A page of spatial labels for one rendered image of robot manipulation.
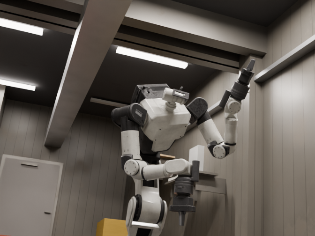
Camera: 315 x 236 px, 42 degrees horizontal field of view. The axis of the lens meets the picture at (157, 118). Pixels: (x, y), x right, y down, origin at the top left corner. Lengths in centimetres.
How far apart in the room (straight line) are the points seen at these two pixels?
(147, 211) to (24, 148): 779
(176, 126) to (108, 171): 782
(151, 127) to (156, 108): 11
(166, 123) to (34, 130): 793
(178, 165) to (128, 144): 29
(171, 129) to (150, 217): 47
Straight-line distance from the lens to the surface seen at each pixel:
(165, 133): 215
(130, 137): 201
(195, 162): 188
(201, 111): 226
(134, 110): 203
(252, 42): 577
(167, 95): 207
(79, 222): 968
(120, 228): 719
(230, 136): 222
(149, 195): 219
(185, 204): 185
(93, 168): 986
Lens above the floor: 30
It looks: 19 degrees up
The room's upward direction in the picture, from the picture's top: 5 degrees clockwise
